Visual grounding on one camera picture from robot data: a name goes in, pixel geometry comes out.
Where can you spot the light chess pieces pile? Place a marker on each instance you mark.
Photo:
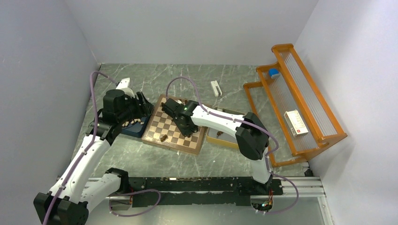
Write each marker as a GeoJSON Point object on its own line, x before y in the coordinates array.
{"type": "Point", "coordinates": [132, 122]}

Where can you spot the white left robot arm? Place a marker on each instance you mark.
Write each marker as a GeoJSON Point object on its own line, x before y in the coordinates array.
{"type": "Point", "coordinates": [68, 202]}

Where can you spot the white small box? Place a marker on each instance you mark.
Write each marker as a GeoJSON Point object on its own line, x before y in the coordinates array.
{"type": "Point", "coordinates": [295, 123]}

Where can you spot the orange wooden rack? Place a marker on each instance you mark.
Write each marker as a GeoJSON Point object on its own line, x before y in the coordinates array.
{"type": "Point", "coordinates": [295, 89]}

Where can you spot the wooden chess board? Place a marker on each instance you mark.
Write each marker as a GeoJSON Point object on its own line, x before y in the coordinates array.
{"type": "Point", "coordinates": [161, 124]}

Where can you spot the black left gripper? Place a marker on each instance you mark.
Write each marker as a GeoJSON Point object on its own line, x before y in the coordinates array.
{"type": "Point", "coordinates": [141, 109]}

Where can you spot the blue round object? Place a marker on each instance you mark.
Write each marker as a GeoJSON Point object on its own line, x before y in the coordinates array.
{"type": "Point", "coordinates": [273, 73]}

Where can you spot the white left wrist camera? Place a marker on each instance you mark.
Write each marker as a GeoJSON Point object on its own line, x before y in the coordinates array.
{"type": "Point", "coordinates": [126, 87]}

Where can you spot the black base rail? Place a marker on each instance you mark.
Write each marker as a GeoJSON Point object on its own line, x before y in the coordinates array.
{"type": "Point", "coordinates": [200, 190]}

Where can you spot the yellow metal tin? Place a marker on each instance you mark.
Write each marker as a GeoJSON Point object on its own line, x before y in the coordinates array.
{"type": "Point", "coordinates": [225, 139]}

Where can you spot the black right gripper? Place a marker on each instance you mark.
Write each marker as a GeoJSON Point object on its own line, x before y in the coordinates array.
{"type": "Point", "coordinates": [186, 132]}

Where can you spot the white clip on table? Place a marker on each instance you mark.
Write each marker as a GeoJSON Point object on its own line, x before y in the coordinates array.
{"type": "Point", "coordinates": [216, 88]}

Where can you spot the blue tray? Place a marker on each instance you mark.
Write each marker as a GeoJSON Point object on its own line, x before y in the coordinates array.
{"type": "Point", "coordinates": [137, 128]}

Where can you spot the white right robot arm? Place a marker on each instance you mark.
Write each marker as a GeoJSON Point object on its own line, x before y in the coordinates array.
{"type": "Point", "coordinates": [250, 134]}

